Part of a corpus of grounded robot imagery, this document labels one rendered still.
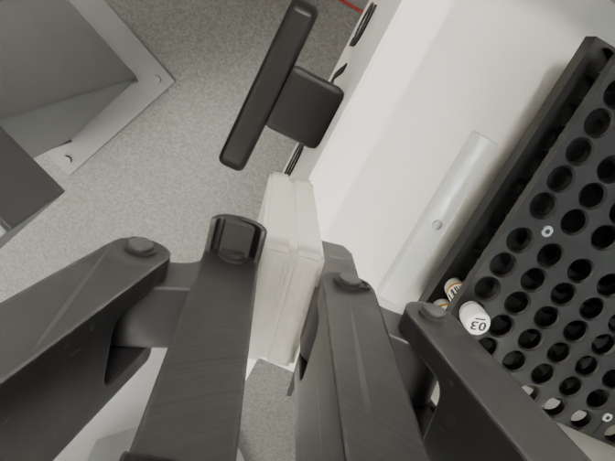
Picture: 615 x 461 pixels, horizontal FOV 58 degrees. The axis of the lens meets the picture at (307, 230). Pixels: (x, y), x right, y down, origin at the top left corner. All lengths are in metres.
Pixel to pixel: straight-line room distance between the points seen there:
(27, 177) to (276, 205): 0.27
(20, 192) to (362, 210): 0.21
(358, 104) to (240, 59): 0.94
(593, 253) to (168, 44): 0.98
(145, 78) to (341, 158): 0.96
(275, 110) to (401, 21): 0.06
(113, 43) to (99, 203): 0.33
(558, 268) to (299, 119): 0.15
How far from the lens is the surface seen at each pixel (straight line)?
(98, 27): 1.18
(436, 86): 0.32
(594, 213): 0.29
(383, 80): 0.22
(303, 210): 0.15
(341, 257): 0.15
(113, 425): 1.48
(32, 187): 0.40
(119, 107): 1.18
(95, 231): 1.28
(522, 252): 0.28
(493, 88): 0.33
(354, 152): 0.22
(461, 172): 0.32
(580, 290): 0.31
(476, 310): 0.28
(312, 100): 0.23
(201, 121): 1.17
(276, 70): 0.23
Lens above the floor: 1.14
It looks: 70 degrees down
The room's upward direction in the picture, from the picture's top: 174 degrees clockwise
